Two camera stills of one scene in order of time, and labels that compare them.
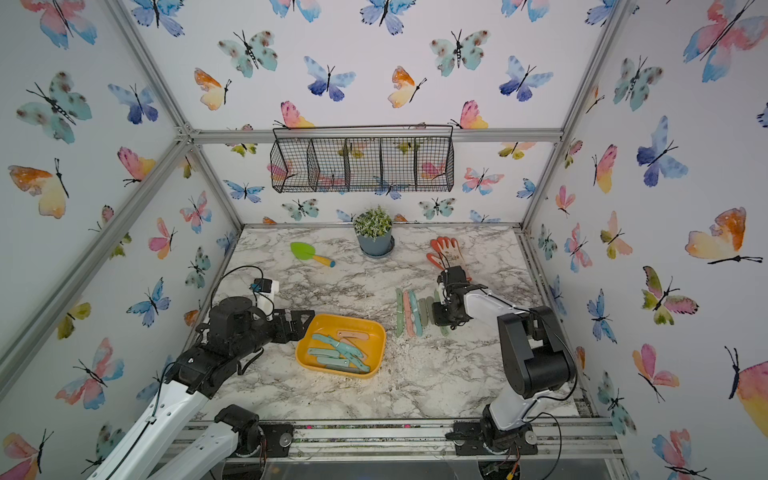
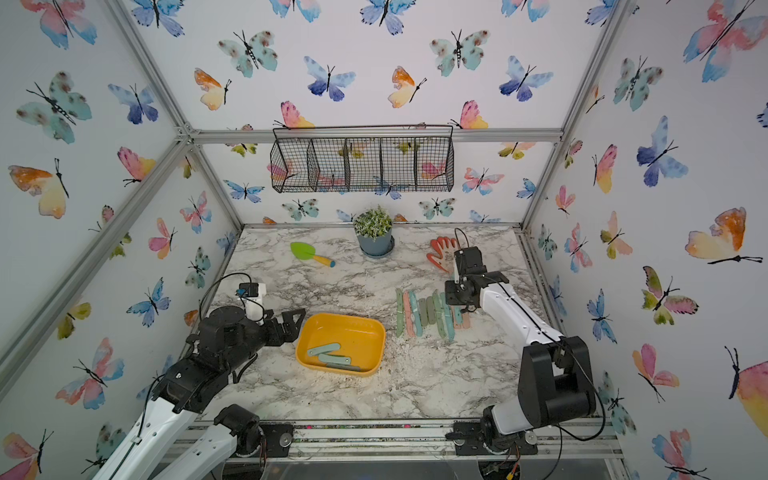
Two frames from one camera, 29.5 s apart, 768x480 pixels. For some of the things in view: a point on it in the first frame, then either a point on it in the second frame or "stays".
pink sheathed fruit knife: x=408 y=313 stays
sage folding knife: x=429 y=308 stays
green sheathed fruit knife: x=400 y=312 stays
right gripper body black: x=443 y=314 to x=455 y=292
